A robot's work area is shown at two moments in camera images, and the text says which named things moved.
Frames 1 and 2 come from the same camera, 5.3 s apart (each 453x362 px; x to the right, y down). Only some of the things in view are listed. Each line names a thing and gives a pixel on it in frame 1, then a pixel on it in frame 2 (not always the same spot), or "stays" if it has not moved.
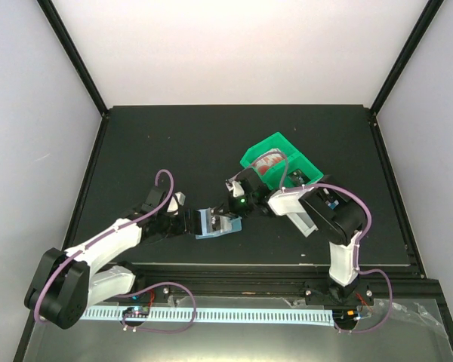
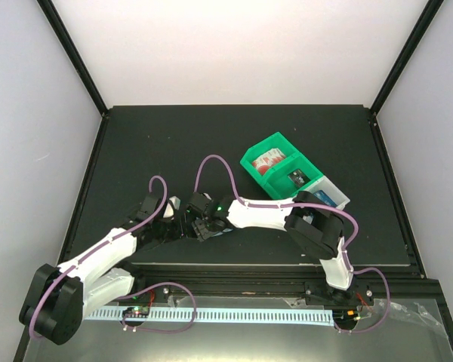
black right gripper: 231,205 → 202,231
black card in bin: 297,177 stays
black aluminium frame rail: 176,280 stays
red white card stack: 267,159 stays
